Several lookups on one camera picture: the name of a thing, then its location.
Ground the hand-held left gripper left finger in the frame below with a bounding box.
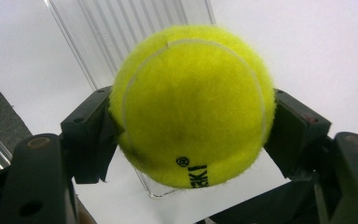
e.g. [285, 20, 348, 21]
[60, 86, 119, 185]

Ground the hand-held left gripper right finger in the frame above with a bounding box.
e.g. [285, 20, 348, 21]
[264, 88, 332, 182]

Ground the yellow tennis ball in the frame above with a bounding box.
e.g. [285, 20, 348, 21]
[108, 24, 277, 189]

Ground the clear plastic tray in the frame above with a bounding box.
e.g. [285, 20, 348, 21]
[43, 0, 217, 199]

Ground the white foam board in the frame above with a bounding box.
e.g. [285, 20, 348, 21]
[0, 0, 358, 224]

